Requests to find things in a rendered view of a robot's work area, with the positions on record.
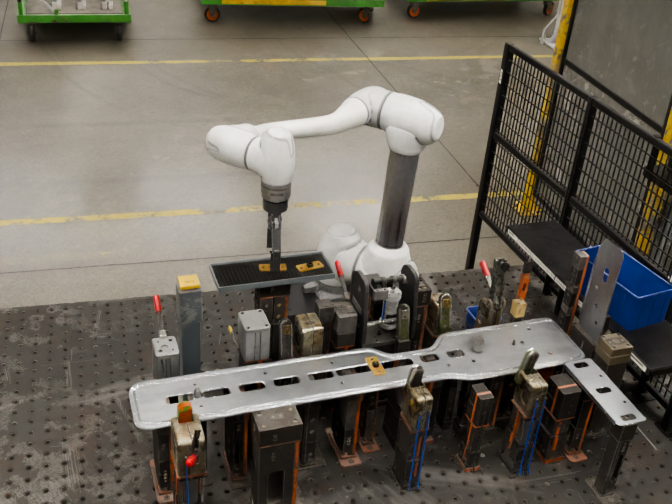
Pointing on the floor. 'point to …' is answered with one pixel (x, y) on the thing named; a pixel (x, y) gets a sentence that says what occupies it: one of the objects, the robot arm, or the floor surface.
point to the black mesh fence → (638, 393)
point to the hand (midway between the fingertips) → (273, 255)
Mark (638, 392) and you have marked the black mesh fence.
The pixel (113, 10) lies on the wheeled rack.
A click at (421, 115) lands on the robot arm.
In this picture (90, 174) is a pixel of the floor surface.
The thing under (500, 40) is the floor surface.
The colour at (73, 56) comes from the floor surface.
